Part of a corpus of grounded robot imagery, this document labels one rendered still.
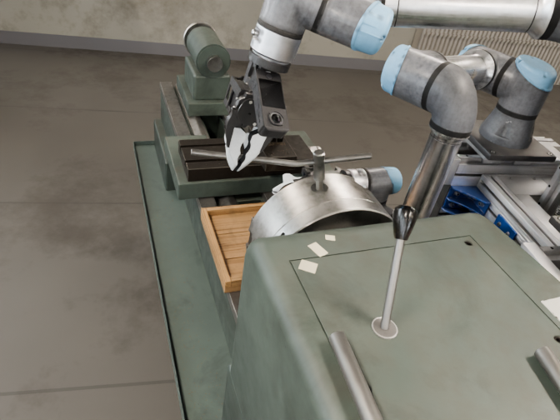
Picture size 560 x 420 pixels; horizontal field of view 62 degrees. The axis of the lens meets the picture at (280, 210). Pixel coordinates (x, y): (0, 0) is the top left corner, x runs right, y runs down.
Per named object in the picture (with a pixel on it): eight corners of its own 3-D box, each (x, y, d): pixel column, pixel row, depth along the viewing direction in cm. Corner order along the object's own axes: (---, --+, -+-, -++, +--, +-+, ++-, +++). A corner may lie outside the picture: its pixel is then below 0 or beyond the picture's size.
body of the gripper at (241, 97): (258, 113, 87) (281, 51, 81) (273, 135, 81) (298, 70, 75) (220, 105, 83) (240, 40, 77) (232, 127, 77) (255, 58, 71)
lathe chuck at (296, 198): (387, 284, 112) (402, 181, 92) (263, 323, 106) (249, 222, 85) (370, 258, 119) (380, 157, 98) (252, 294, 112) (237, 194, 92)
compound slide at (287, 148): (295, 169, 146) (297, 156, 143) (264, 172, 143) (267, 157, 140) (274, 137, 161) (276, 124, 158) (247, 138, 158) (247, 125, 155)
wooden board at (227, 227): (352, 272, 127) (355, 262, 125) (224, 293, 115) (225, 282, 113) (311, 207, 149) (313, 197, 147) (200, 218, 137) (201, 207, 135)
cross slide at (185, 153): (316, 172, 155) (318, 161, 152) (187, 182, 141) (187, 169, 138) (297, 145, 168) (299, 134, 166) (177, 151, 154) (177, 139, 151)
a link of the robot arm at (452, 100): (507, 77, 100) (429, 247, 129) (462, 60, 106) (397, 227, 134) (485, 85, 93) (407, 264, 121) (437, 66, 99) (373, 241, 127)
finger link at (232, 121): (242, 146, 83) (257, 102, 79) (244, 151, 82) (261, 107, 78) (217, 141, 81) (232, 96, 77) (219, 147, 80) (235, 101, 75)
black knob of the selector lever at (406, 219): (417, 243, 62) (428, 215, 59) (396, 246, 61) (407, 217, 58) (402, 224, 65) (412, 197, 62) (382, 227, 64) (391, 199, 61)
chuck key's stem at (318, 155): (323, 195, 94) (323, 147, 87) (326, 202, 93) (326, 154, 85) (313, 197, 94) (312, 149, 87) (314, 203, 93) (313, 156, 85)
